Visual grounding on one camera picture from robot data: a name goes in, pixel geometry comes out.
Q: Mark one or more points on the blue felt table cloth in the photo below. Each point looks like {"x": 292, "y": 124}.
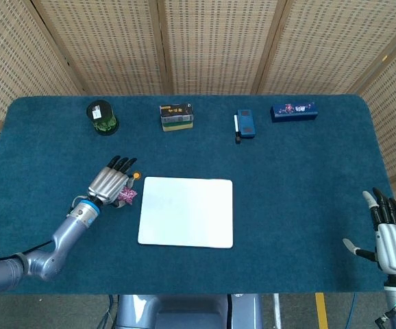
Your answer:
{"x": 287, "y": 205}

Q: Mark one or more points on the white rectangular board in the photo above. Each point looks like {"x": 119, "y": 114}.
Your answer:
{"x": 186, "y": 212}

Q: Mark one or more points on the long blue printed box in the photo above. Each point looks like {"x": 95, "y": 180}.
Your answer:
{"x": 294, "y": 112}

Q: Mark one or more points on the blue rectangular box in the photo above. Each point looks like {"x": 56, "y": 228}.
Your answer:
{"x": 246, "y": 123}

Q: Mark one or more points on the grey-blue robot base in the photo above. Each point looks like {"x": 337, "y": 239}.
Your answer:
{"x": 187, "y": 313}

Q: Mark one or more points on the yellow floor tape strip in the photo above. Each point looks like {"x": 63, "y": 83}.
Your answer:
{"x": 321, "y": 312}

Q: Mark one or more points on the black cylinder can green print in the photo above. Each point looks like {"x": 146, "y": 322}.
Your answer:
{"x": 102, "y": 118}

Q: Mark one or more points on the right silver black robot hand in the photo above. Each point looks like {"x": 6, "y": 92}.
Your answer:
{"x": 395, "y": 246}

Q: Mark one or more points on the white table leg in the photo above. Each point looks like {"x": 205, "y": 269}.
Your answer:
{"x": 277, "y": 312}

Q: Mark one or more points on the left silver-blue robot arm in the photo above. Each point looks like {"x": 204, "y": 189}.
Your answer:
{"x": 64, "y": 240}

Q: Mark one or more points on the white marker black cap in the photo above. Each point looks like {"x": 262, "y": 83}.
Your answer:
{"x": 236, "y": 128}

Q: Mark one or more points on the small orange round disc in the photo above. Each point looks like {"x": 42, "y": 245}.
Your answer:
{"x": 136, "y": 175}

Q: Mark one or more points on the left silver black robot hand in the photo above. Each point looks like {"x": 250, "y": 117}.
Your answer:
{"x": 107, "y": 185}

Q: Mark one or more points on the yellow black small box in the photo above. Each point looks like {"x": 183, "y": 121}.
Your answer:
{"x": 176, "y": 111}

